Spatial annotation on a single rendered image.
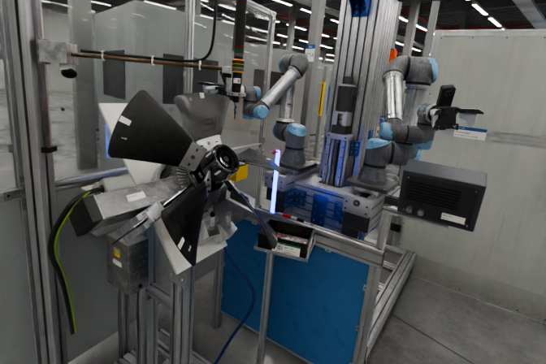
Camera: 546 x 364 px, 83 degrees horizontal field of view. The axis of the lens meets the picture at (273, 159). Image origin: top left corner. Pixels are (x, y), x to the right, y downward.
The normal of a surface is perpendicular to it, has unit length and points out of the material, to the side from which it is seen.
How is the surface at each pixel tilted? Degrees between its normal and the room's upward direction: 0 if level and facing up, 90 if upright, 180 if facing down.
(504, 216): 90
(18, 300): 90
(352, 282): 90
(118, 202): 50
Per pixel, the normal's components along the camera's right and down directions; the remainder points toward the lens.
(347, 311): -0.53, 0.15
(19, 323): 0.84, 0.20
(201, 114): 0.07, -0.52
